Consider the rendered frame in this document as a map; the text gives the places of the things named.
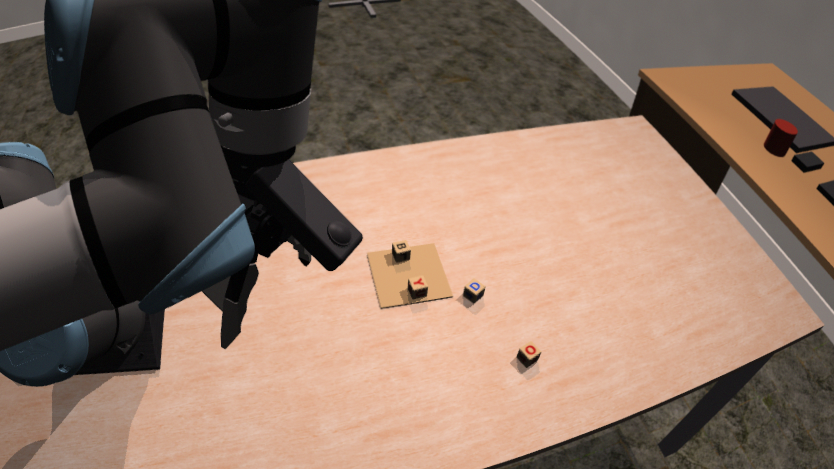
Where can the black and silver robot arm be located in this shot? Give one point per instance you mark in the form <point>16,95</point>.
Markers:
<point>159,219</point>

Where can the tan mat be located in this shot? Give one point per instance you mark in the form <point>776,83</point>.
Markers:
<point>391,278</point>

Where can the wooden letter block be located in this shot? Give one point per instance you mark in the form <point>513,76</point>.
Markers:
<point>528,354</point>
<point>401,251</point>
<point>474,291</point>
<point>417,287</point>

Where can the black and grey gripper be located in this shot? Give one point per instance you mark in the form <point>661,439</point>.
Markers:
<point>267,233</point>

